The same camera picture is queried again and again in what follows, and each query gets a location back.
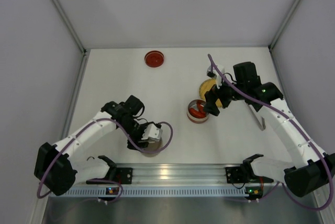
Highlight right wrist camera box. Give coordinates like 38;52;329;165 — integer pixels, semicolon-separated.
206;65;225;88

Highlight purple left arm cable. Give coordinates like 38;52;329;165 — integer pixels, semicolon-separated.
36;118;175;204

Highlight red round lid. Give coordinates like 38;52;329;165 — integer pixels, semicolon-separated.
144;50;165;68

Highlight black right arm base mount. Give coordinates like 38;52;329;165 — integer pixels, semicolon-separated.
225;166;274;184

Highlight left corner aluminium post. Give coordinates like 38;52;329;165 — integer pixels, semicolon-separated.
35;0;87;54

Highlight red steel lunch bowl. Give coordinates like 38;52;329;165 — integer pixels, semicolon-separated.
186;99;209;124

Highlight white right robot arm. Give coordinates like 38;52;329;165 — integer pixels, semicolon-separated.
204;62;334;197

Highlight red sausage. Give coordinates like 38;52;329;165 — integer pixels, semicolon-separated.
188;108;206;119

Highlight right corner aluminium post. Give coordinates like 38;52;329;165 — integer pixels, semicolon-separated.
269;0;319;49

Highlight slotted grey cable duct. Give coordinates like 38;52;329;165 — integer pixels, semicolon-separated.
48;186;264;198

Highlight red chicken wing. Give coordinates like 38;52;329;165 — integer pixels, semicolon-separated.
196;102;205;114

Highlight taupe steel lunch bowl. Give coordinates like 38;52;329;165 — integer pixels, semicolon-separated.
141;140;163;158

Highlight round bamboo tray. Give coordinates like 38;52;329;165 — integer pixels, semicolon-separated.
198;79;222;108

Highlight steel food tongs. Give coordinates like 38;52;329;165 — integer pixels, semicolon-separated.
246;104;266;131

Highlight corner aluminium post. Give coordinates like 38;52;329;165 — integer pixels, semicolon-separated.
35;0;87;54
269;0;319;49

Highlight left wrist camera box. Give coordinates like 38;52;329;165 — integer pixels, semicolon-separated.
141;123;163;143

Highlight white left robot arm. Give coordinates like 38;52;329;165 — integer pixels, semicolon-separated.
34;96;153;196

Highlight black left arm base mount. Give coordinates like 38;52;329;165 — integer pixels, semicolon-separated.
86;167;133;185

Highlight aluminium front rail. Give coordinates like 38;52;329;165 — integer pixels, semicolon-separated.
39;163;325;185

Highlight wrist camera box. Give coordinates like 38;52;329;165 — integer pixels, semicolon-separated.
141;123;163;143
206;65;225;88

